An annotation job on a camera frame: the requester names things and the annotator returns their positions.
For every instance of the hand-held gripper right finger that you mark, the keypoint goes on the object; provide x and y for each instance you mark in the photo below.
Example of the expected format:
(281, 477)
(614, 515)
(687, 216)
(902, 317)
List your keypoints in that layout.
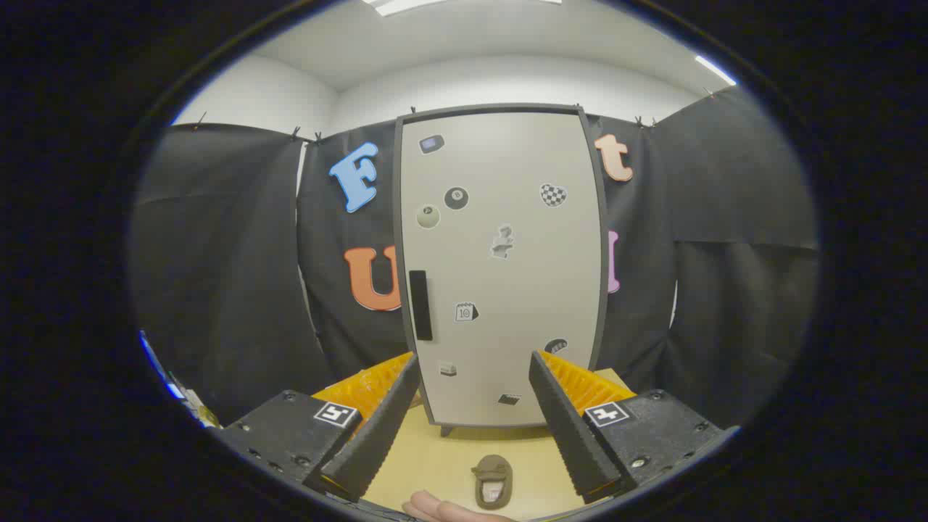
(573, 442)

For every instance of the grey shoe cabinet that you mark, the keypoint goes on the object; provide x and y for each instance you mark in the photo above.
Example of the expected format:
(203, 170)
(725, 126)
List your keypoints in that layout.
(493, 108)

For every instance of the black backdrop cloth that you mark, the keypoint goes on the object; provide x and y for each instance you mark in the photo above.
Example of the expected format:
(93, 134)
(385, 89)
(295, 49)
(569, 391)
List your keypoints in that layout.
(232, 254)

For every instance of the small ceiling light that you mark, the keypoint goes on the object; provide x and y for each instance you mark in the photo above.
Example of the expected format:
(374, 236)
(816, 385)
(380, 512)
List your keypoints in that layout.
(715, 70)

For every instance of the brown fuzzy shoe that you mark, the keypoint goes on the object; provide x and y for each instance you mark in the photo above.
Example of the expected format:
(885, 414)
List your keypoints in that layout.
(493, 471)

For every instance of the long ceiling light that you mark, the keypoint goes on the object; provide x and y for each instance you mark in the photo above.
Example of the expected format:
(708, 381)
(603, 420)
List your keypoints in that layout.
(406, 6)

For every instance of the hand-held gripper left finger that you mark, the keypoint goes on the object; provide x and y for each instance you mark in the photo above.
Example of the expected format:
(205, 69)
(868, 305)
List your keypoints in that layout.
(377, 442)

